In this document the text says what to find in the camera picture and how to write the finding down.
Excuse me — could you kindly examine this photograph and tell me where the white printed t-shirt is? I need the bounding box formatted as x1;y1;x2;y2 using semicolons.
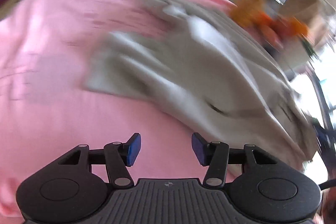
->
85;0;317;169

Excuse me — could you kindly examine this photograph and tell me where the pink dalmatian blanket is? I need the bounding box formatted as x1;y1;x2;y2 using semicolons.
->
0;0;237;218

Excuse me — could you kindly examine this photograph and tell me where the fruit bowl with fruit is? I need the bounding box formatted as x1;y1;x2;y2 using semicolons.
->
255;13;309;50

